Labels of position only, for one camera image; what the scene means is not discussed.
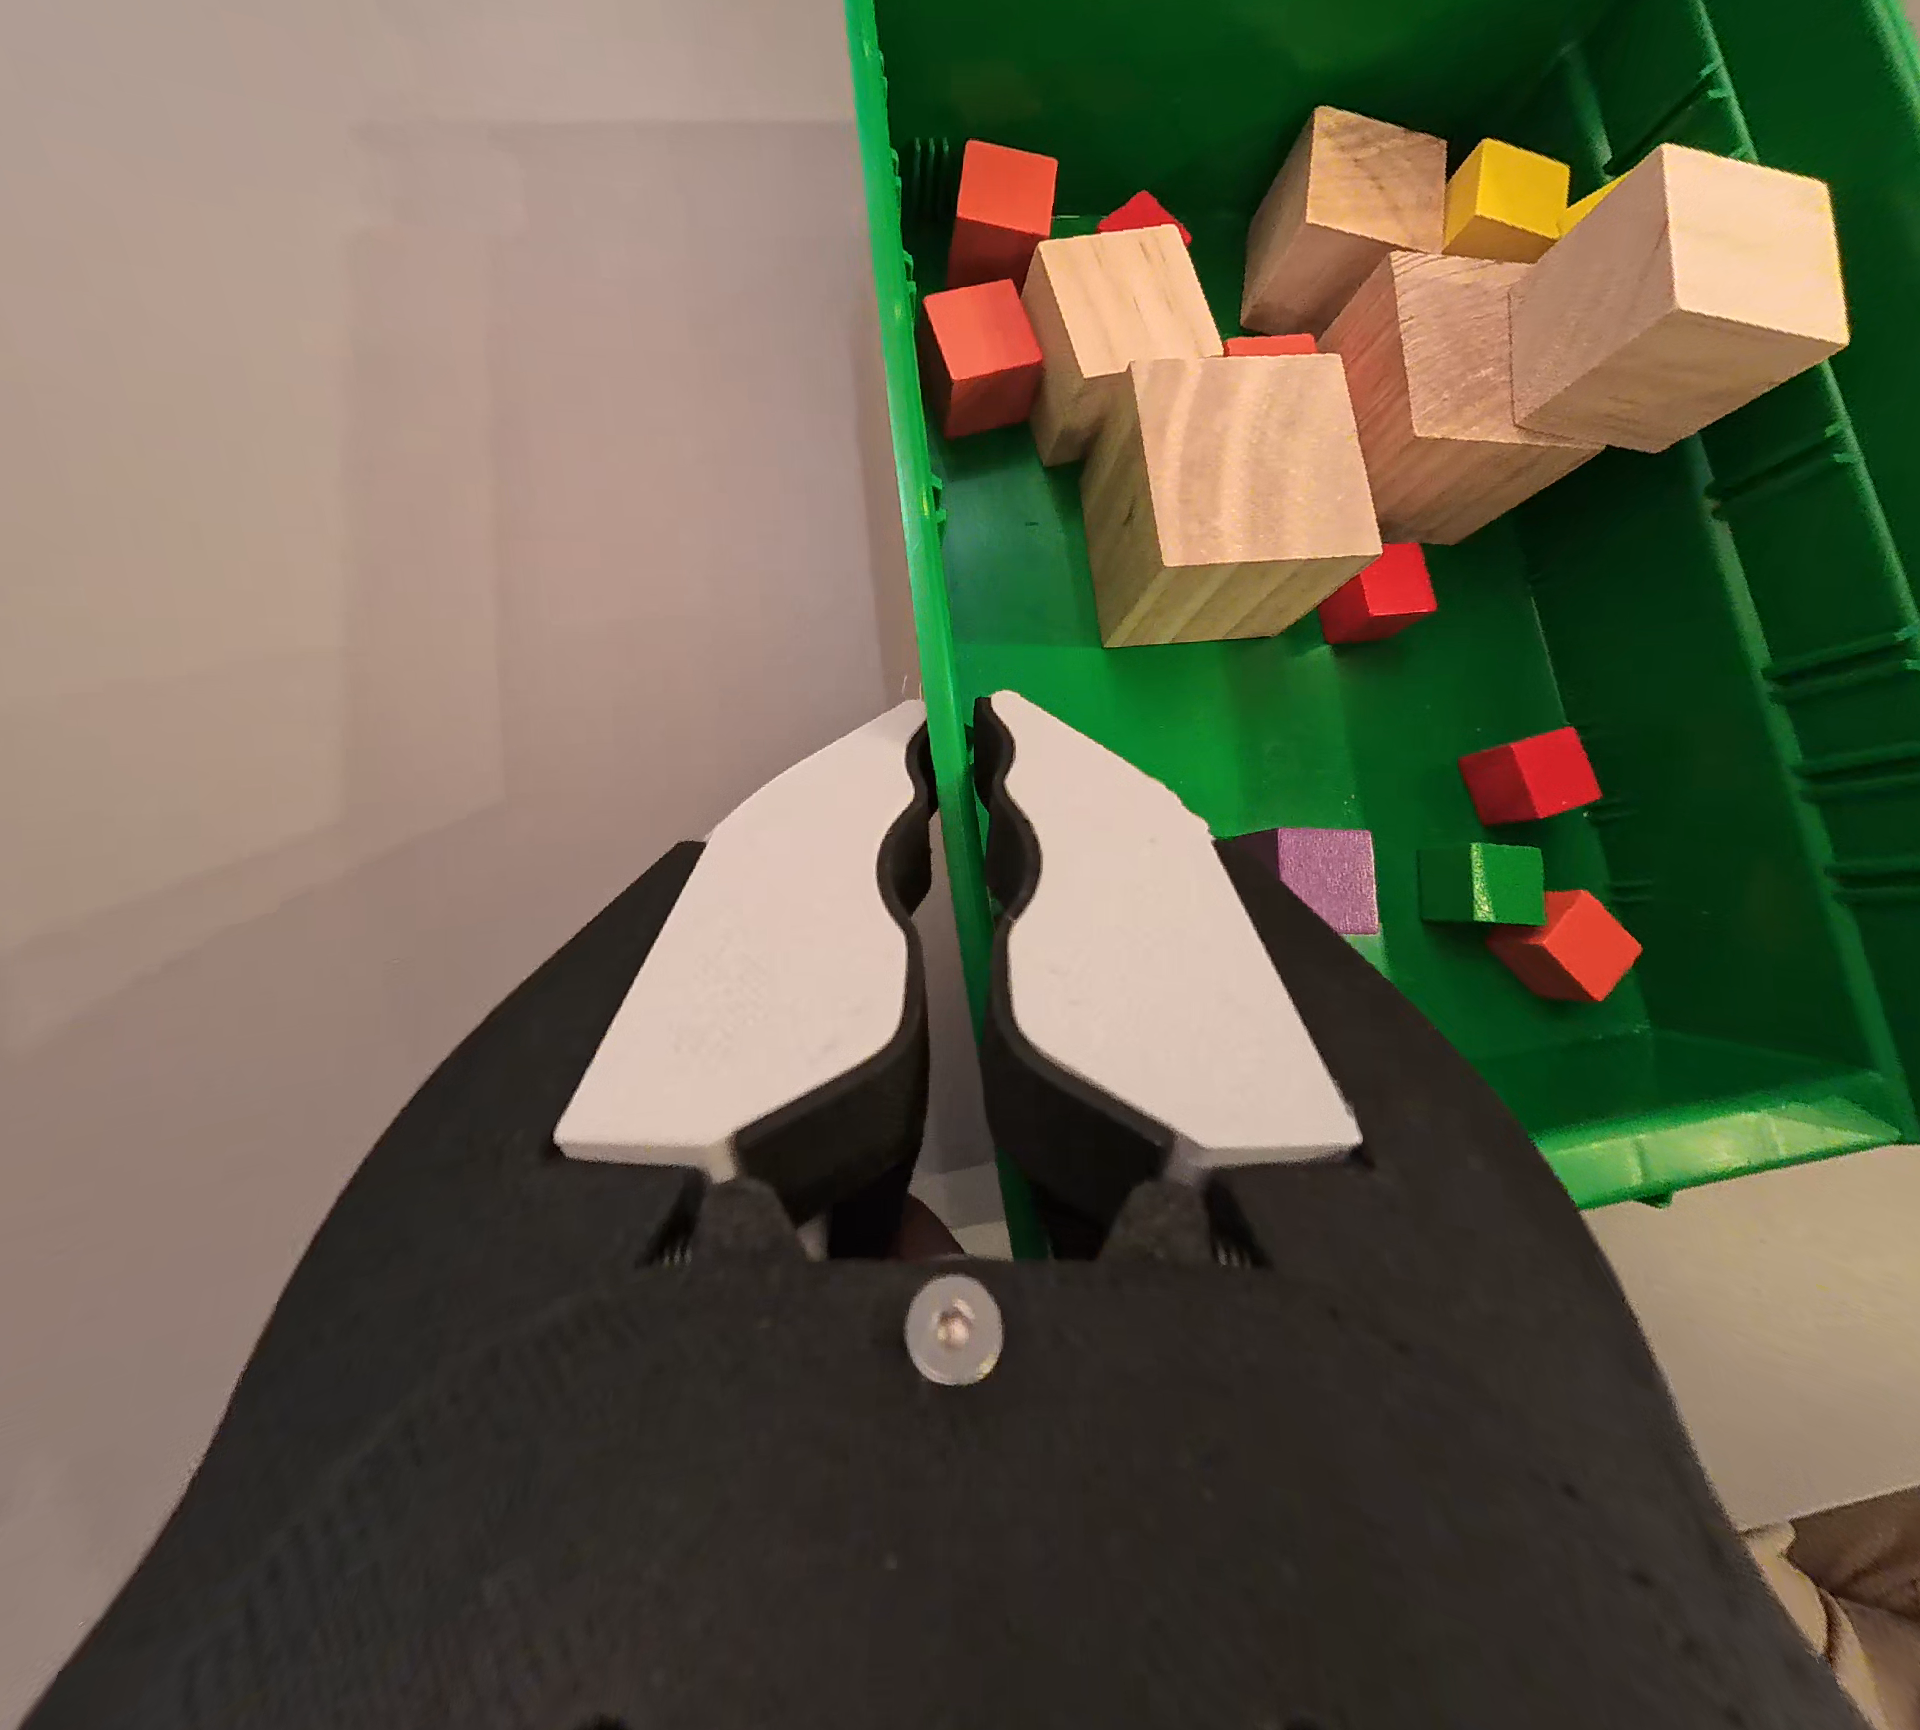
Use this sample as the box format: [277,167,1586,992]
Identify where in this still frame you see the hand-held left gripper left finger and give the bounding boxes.
[553,697,936,1231]

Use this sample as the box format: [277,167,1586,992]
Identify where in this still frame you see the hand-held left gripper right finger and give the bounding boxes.
[969,686,1366,1234]

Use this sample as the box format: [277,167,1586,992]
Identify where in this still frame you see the small purple cube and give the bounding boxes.
[1275,826,1378,938]

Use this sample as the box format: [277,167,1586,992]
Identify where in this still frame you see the small green cube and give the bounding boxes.
[1415,840,1546,929]

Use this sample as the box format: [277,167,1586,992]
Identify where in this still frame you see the large natural wooden cube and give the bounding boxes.
[1507,143,1849,456]
[1316,252,1605,545]
[1239,104,1450,339]
[1077,354,1385,651]
[1019,225,1223,471]

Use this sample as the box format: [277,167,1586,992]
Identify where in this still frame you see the small red cubes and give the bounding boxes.
[920,143,1646,1004]

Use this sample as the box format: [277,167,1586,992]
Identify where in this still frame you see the green plastic box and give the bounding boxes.
[817,0,1920,1260]

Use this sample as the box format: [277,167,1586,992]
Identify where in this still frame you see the person's beige trousers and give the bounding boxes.
[1739,1498,1920,1730]

